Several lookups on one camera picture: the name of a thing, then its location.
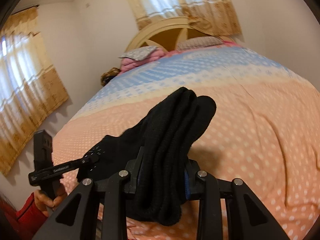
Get grey patterned pillow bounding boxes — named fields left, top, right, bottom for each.
left=119, top=46, right=158, bottom=61

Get black pants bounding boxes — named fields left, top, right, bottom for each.
left=76, top=87, right=216, bottom=226

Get beige curtain side window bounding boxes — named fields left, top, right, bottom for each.
left=1, top=7, right=69, bottom=176

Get beige curtain behind headboard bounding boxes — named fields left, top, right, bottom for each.
left=127, top=0, right=242, bottom=36

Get striped dark pillow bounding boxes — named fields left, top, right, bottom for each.
left=176, top=36, right=223, bottom=51

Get person's left hand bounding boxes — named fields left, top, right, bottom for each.
left=34, top=183, right=67, bottom=217

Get brown plush toy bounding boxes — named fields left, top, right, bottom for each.
left=100, top=68, right=120, bottom=87

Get cream wooden headboard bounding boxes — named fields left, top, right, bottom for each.
left=124, top=16, right=235, bottom=53

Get polka dot bed quilt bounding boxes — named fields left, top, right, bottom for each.
left=53, top=46, right=319, bottom=239

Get red sleeve forearm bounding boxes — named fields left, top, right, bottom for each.
left=1, top=193, right=47, bottom=239

